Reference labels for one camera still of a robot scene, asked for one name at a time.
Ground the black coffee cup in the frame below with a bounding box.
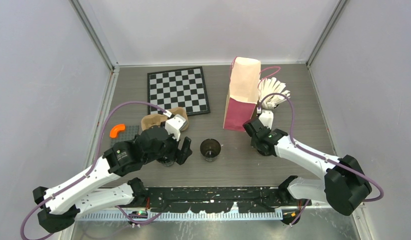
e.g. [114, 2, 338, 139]
[156, 158, 175, 167]
[199, 138, 222, 162]

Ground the stack of black lids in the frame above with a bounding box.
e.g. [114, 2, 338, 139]
[257, 147, 274, 156]

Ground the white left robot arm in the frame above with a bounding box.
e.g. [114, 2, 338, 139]
[33, 126, 193, 234]

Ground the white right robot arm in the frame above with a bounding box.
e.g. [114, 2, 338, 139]
[243, 118, 372, 216]

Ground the brown cardboard cup carrier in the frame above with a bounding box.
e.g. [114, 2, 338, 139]
[140, 107, 189, 131]

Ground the grey building baseplate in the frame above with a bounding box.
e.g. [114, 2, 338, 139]
[110, 125, 139, 147]

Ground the pink paper bag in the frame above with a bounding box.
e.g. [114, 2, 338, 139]
[223, 56, 281, 132]

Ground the cup of white paper straws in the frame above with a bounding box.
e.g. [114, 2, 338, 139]
[257, 77, 291, 110]

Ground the orange curved block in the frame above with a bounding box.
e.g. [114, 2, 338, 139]
[109, 123, 126, 139]

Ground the black white chessboard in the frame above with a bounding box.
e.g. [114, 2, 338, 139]
[147, 66, 211, 116]

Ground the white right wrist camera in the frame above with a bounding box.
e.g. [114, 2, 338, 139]
[256, 107, 274, 130]

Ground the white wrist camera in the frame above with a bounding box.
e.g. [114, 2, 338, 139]
[164, 114, 188, 141]
[256, 107, 274, 130]

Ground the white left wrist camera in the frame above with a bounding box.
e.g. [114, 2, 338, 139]
[164, 114, 188, 141]

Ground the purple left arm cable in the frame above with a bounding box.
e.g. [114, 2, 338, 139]
[19, 100, 170, 240]

